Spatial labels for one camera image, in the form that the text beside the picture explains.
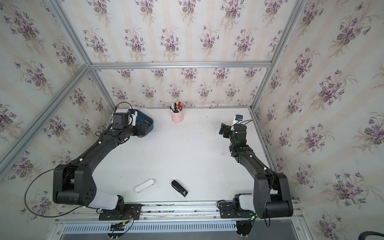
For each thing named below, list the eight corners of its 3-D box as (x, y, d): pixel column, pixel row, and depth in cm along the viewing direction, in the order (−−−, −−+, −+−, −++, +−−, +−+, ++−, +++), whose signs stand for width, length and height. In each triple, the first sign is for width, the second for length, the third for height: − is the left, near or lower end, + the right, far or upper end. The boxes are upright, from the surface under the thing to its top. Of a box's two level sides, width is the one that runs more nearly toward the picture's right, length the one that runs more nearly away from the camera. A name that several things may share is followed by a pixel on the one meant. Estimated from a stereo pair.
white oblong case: (137, 194, 79) (135, 193, 77) (135, 189, 81) (134, 188, 79) (155, 184, 83) (154, 182, 81) (153, 179, 85) (152, 178, 83)
